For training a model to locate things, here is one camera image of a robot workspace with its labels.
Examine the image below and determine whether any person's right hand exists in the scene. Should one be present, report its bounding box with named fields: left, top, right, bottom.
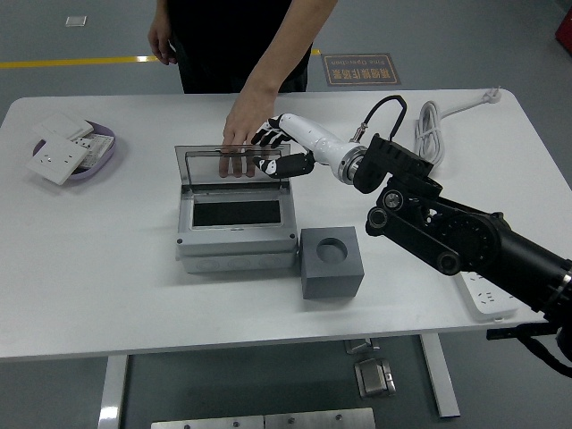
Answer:
left=147, top=20, right=178, bottom=67

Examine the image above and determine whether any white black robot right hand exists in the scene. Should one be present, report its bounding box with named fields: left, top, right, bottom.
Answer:
left=249, top=114, right=355, bottom=180

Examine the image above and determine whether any person's left hand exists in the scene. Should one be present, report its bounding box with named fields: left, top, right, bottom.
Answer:
left=217, top=88, right=277, bottom=179

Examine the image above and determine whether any grey box with clear lid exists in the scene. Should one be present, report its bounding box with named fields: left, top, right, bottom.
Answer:
left=173, top=141, right=299, bottom=274

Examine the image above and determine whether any grey cube with round hole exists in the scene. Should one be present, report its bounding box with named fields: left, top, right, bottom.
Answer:
left=299, top=226, right=364, bottom=300

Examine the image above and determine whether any metal floor socket box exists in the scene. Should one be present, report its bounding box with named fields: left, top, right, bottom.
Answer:
left=354, top=357, right=398, bottom=399

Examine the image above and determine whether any person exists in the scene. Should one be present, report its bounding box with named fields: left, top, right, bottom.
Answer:
left=167, top=0, right=314, bottom=95

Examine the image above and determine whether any brown floor sign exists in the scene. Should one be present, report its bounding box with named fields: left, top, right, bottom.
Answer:
left=320, top=53, right=402, bottom=88

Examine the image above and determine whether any white many-hole socket panel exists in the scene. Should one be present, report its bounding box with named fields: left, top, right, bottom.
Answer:
left=73, top=132, right=114, bottom=170

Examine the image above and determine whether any purple tray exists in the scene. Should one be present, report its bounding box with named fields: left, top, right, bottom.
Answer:
left=33, top=119, right=119, bottom=181

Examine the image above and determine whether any white power strip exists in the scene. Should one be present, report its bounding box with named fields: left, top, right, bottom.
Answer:
left=455, top=272, right=522, bottom=323

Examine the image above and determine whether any black table control panel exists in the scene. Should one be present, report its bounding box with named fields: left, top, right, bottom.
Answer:
left=485, top=324, right=559, bottom=341

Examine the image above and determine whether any red object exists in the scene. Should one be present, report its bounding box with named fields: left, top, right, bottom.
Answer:
left=553, top=8, right=572, bottom=48

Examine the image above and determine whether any white table leg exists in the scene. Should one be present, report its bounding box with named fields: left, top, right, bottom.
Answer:
left=418, top=332, right=461, bottom=419
left=97, top=354, right=130, bottom=429

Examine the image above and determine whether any flat grey metal plate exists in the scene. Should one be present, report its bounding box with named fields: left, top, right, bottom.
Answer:
left=150, top=407, right=376, bottom=429

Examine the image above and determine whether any white power cord with plug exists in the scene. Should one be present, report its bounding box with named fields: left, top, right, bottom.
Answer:
left=413, top=87, right=502, bottom=167

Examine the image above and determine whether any white wall switch panel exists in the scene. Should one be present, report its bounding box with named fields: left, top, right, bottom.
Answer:
left=31, top=107, right=95, bottom=143

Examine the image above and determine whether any white wall socket panel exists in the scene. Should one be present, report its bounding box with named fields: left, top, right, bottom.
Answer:
left=25, top=136, right=89, bottom=187

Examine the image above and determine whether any metal under-table bracket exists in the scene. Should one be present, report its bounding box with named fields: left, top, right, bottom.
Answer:
left=342, top=338, right=381, bottom=356

